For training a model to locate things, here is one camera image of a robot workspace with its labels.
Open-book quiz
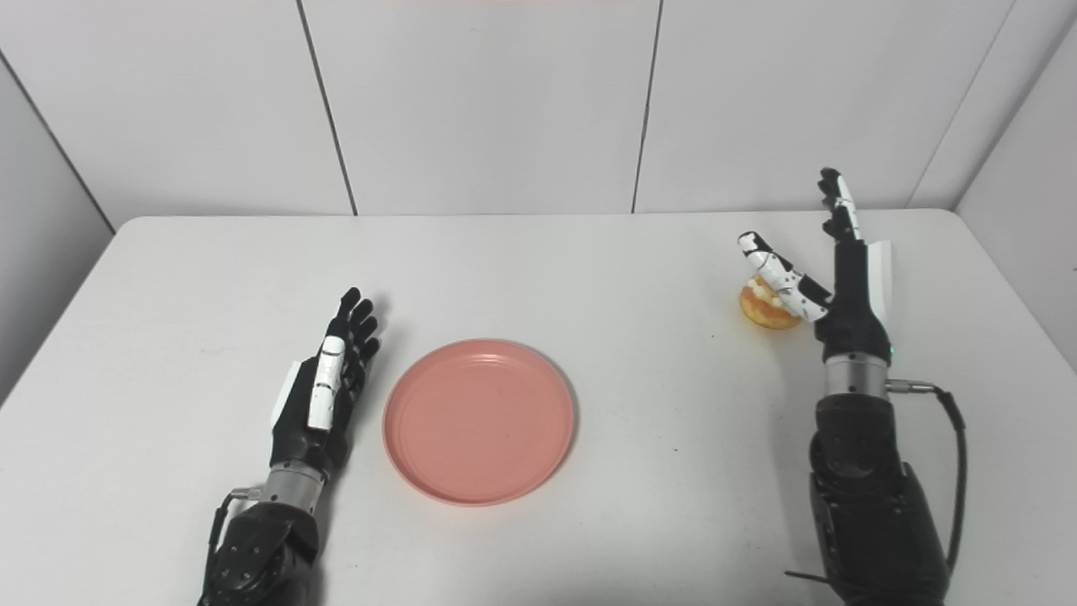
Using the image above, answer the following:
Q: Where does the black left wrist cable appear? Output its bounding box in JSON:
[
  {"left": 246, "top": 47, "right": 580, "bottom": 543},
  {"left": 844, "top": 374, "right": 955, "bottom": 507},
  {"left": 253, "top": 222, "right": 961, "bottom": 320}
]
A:
[{"left": 200, "top": 486, "right": 263, "bottom": 603}]

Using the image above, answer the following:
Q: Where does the pink round plate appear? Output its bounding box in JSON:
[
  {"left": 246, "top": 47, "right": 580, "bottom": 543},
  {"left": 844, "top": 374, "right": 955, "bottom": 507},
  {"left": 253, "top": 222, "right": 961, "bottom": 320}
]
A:
[{"left": 383, "top": 338, "right": 577, "bottom": 507}]

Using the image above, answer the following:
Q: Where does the cream puff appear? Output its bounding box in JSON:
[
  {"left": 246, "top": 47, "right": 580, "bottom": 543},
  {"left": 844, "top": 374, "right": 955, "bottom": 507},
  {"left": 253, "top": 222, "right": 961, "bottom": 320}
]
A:
[{"left": 739, "top": 274, "right": 803, "bottom": 331}]

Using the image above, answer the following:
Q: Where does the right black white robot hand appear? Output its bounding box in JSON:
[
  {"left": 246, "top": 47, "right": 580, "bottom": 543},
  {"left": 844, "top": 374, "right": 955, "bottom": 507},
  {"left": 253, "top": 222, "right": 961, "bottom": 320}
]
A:
[{"left": 738, "top": 167, "right": 893, "bottom": 366}]

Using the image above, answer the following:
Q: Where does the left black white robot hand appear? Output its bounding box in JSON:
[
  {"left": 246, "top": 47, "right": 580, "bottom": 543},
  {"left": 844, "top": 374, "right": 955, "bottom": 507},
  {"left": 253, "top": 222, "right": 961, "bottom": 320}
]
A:
[{"left": 269, "top": 288, "right": 381, "bottom": 479}]

